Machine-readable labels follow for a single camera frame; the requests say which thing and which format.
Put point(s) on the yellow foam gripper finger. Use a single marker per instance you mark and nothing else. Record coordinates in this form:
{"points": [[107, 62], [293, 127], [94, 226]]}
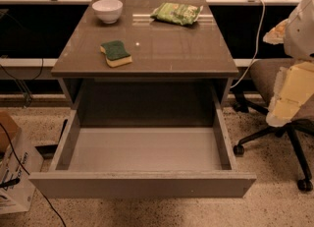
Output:
{"points": [[293, 87]]}

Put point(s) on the green and yellow sponge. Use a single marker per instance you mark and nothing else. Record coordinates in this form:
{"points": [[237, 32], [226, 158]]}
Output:
{"points": [[115, 53]]}

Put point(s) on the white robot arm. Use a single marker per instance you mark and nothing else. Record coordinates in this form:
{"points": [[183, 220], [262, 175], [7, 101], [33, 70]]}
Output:
{"points": [[296, 33]]}

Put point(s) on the grey cabinet with glossy top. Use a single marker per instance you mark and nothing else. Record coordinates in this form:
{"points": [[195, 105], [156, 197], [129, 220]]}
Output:
{"points": [[177, 77]]}

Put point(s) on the open grey top drawer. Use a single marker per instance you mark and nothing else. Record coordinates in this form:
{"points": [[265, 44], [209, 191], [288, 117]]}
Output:
{"points": [[144, 141]]}

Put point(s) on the black office chair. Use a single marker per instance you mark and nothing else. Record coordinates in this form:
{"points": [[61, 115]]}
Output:
{"points": [[263, 74]]}

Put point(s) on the green snack bag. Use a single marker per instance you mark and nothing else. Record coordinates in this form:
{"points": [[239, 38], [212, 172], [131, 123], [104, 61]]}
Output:
{"points": [[177, 13]]}

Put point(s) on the white ceramic bowl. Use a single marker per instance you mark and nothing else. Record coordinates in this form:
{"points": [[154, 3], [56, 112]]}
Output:
{"points": [[108, 11]]}

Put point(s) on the white cardboard box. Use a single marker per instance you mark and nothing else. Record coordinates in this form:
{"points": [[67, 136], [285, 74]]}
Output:
{"points": [[18, 162]]}

